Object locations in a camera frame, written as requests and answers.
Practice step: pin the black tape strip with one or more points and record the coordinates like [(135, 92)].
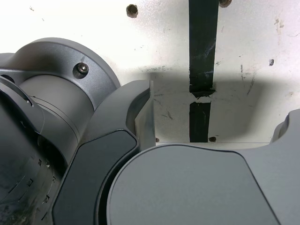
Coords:
[(202, 47)]

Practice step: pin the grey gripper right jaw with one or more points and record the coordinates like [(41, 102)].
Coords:
[(187, 187)]

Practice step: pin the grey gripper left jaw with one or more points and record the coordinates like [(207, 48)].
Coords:
[(103, 145)]

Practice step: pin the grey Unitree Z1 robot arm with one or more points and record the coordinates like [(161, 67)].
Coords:
[(58, 105)]

